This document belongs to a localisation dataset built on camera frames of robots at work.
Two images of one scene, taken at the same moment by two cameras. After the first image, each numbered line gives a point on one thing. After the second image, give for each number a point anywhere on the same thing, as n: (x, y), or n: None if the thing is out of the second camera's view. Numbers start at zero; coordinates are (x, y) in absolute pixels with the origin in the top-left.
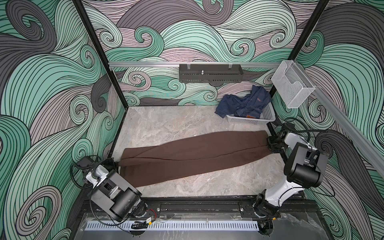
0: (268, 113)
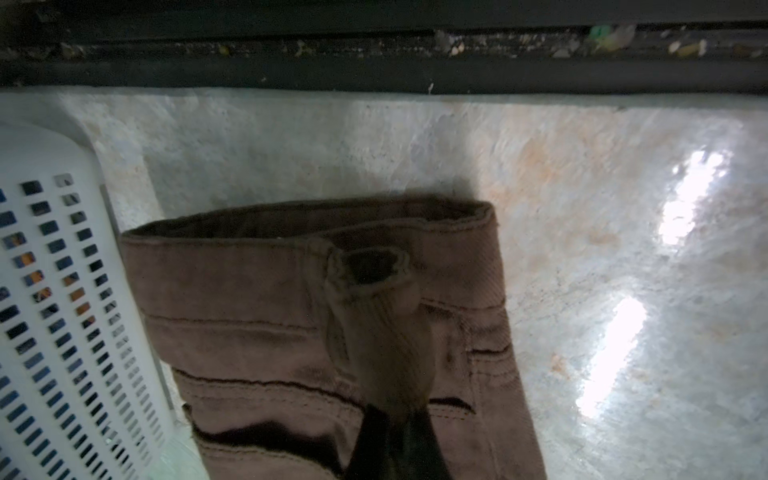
0: (82, 396)
